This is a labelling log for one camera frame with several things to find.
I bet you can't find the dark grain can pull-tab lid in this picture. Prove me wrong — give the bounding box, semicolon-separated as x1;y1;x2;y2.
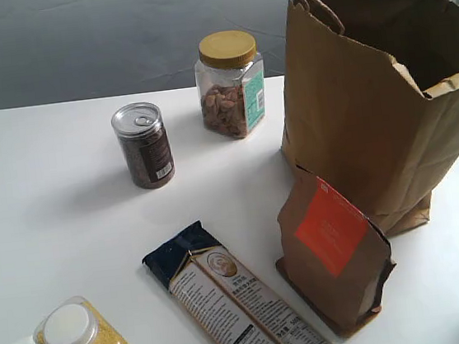
111;101;176;190

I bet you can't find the large brown paper bag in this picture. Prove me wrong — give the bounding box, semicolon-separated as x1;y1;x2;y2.
282;0;459;235

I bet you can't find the almond jar with yellow lid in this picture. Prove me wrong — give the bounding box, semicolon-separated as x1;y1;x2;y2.
194;30;265;139

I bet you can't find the small brown pouch orange label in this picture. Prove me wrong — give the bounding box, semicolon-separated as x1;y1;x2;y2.
275;167;396;337

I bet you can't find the dark blue pasta package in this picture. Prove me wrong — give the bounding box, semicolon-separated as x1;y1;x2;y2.
142;221;332;344

